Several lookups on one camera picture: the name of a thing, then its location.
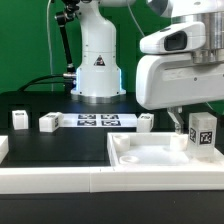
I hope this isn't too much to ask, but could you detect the white thin cable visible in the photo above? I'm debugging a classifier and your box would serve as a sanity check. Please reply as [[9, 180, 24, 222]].
[[45, 0, 55, 92]]

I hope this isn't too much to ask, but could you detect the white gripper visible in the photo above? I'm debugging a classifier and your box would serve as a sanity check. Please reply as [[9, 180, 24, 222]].
[[136, 53, 224, 134]]

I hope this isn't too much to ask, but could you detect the white sheet with markers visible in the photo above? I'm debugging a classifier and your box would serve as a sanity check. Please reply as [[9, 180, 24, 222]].
[[62, 113, 137, 127]]

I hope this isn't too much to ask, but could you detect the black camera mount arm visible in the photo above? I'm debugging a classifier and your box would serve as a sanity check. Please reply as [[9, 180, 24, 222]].
[[55, 0, 80, 93]]

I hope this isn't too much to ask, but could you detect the white fence wall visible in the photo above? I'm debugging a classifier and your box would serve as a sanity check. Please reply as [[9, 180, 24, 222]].
[[0, 166, 224, 194], [0, 136, 9, 163]]

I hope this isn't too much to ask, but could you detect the black cable bundle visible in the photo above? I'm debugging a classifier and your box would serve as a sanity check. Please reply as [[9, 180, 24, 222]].
[[18, 73, 68, 92]]

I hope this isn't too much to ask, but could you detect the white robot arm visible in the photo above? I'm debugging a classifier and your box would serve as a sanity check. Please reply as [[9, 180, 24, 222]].
[[72, 0, 224, 132]]

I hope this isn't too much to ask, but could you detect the white square table top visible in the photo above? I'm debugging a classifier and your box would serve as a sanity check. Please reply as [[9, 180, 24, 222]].
[[107, 132, 224, 166]]

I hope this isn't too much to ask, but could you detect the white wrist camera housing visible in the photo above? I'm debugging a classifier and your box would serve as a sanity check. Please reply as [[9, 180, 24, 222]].
[[140, 22, 206, 55]]

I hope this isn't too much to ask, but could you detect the white front fence wall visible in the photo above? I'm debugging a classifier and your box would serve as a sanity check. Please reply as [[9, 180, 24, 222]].
[[0, 166, 224, 194]]

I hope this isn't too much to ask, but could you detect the white left fence wall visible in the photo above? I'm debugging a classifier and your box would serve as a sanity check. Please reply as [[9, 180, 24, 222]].
[[0, 136, 9, 163]]

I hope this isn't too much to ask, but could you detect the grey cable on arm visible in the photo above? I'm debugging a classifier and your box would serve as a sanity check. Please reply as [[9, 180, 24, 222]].
[[126, 0, 146, 37]]

